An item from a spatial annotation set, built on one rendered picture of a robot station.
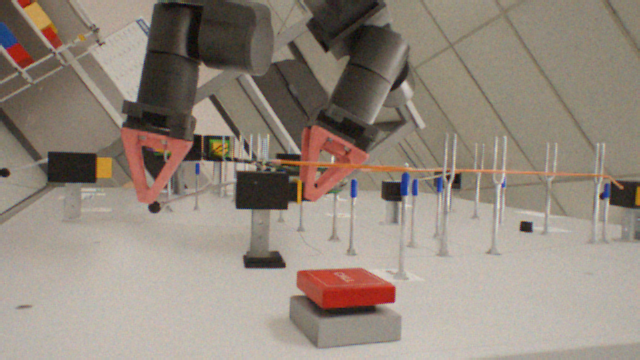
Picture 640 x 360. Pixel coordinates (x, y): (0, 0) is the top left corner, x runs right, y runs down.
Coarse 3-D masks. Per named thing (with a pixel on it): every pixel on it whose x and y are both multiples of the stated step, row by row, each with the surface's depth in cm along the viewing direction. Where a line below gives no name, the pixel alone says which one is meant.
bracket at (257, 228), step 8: (256, 216) 56; (264, 216) 57; (256, 224) 56; (264, 224) 57; (256, 232) 56; (264, 232) 57; (256, 240) 57; (264, 240) 57; (248, 248) 58; (256, 248) 57; (264, 248) 57
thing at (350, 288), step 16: (304, 272) 34; (320, 272) 35; (336, 272) 35; (352, 272) 35; (368, 272) 35; (304, 288) 33; (320, 288) 31; (336, 288) 31; (352, 288) 31; (368, 288) 31; (384, 288) 32; (320, 304) 31; (336, 304) 31; (352, 304) 31; (368, 304) 32
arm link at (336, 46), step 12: (372, 12) 58; (384, 12) 59; (312, 24) 60; (360, 24) 58; (384, 24) 61; (324, 36) 59; (336, 36) 59; (348, 36) 59; (324, 48) 63; (336, 48) 60; (348, 48) 61; (408, 72) 62; (396, 84) 62; (408, 84) 63; (396, 96) 64; (408, 96) 66
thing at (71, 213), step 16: (48, 160) 74; (64, 160) 74; (80, 160) 75; (96, 160) 76; (48, 176) 74; (64, 176) 74; (80, 176) 75; (96, 176) 76; (80, 192) 78; (64, 208) 76; (80, 208) 78
